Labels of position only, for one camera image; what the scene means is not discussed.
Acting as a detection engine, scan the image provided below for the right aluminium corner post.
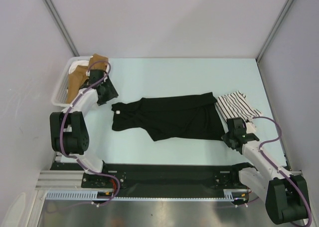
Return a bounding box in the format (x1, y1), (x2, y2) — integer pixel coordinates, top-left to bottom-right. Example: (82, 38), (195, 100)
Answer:
(255, 0), (296, 64)

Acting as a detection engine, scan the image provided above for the left aluminium corner post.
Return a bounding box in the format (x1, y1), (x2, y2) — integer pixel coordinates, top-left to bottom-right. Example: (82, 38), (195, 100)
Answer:
(42, 0), (79, 56)

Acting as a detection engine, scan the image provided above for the white plastic basket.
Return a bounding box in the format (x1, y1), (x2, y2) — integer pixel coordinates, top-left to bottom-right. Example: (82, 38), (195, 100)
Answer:
(50, 55), (112, 106)

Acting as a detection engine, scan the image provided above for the black tank top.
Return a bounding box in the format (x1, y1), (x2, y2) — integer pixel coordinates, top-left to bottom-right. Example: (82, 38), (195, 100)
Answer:
(112, 92), (225, 141)

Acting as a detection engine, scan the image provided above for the aluminium frame rail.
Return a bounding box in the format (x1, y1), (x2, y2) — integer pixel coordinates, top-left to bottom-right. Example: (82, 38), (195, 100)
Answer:
(34, 169), (308, 191)

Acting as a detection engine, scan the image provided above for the brown tank top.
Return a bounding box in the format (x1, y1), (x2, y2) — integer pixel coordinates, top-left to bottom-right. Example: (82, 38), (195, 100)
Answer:
(66, 53), (109, 104)

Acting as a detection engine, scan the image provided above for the striped white tank top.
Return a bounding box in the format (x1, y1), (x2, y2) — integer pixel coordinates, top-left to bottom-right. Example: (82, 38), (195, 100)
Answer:
(216, 91), (263, 122)

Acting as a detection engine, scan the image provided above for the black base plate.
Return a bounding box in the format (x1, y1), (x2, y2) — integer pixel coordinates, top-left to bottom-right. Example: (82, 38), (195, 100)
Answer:
(49, 162), (292, 199)

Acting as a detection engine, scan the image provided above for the aluminium corner post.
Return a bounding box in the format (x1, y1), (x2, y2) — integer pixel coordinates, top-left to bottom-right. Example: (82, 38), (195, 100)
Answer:
(255, 0), (296, 64)
(42, 0), (79, 56)

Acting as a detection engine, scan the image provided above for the slotted cable duct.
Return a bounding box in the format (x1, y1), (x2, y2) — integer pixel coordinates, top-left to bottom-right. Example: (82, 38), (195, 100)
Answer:
(45, 190), (248, 202)

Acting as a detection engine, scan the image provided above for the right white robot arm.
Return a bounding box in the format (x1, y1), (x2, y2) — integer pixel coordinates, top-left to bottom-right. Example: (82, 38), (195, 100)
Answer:
(222, 117), (313, 227)

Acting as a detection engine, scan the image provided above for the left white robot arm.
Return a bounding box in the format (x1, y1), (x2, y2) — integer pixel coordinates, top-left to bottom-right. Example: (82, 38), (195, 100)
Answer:
(49, 69), (118, 187)

